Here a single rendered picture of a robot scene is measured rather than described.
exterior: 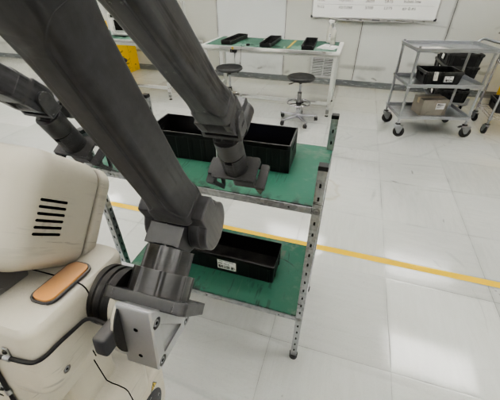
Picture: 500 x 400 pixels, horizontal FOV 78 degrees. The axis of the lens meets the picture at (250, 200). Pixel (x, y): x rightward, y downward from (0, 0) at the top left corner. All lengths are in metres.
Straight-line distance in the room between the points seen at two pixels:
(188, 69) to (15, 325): 0.35
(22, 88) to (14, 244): 0.42
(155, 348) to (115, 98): 0.31
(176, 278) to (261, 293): 1.09
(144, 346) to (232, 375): 1.26
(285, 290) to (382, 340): 0.63
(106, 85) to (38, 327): 0.28
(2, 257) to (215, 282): 1.20
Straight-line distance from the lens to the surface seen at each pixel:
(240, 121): 0.57
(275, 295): 1.50
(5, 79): 0.77
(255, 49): 4.35
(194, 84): 0.43
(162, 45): 0.37
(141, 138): 0.32
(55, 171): 0.44
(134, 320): 0.43
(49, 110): 0.81
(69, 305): 0.46
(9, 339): 0.46
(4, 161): 0.44
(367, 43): 5.75
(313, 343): 1.80
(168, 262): 0.44
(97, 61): 0.28
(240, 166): 0.66
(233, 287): 1.52
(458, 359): 2.02
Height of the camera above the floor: 1.55
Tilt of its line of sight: 36 degrees down
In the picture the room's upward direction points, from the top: straight up
